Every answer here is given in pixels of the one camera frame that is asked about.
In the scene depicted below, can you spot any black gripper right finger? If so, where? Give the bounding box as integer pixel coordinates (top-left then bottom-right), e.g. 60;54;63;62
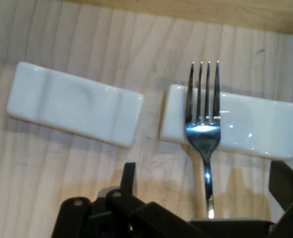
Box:
269;160;293;238

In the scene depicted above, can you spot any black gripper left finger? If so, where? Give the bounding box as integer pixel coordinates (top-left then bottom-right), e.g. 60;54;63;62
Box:
51;162;194;238

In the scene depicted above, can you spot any white ceramic cutlery rest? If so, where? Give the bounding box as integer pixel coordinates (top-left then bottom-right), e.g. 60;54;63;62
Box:
6;61;145;149
159;84;293;160

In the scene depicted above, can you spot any silver metal fork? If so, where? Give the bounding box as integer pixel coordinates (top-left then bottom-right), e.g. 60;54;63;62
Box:
185;60;222;219

